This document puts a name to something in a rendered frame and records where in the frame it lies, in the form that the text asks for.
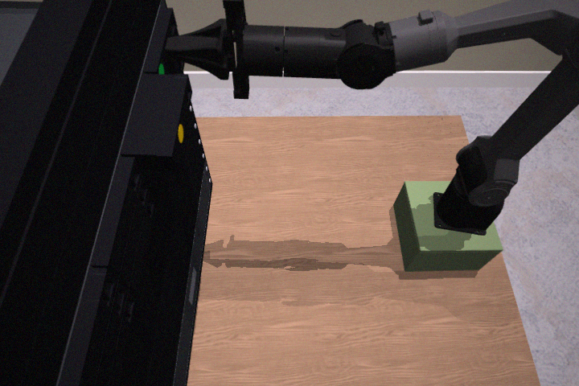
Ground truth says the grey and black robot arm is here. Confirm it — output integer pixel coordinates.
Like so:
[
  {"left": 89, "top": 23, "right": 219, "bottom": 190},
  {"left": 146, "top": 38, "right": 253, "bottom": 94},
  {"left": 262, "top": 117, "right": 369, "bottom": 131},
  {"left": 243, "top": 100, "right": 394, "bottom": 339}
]
[{"left": 283, "top": 0, "right": 579, "bottom": 236}]

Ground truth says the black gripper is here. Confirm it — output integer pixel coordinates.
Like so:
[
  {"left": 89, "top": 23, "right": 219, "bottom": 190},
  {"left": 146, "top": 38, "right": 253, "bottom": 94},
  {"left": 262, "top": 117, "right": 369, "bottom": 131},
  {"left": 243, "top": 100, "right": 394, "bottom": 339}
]
[{"left": 165, "top": 0, "right": 284, "bottom": 99}]

